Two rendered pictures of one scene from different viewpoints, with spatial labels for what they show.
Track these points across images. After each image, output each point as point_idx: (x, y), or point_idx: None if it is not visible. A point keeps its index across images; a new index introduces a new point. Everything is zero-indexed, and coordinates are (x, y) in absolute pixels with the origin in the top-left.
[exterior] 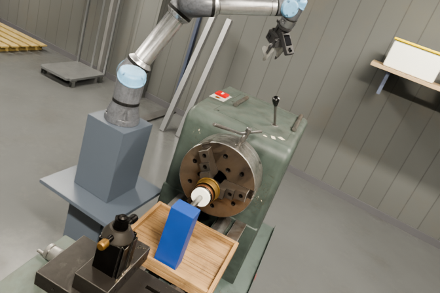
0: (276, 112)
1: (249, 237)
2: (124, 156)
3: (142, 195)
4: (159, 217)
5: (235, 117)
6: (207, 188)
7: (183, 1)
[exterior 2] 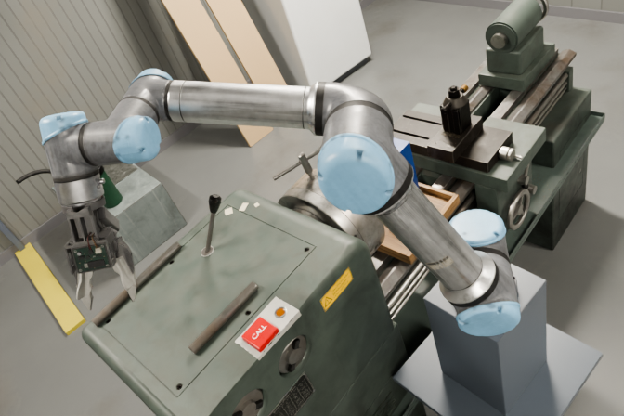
0: (152, 317)
1: None
2: None
3: (428, 353)
4: None
5: (281, 240)
6: None
7: (385, 110)
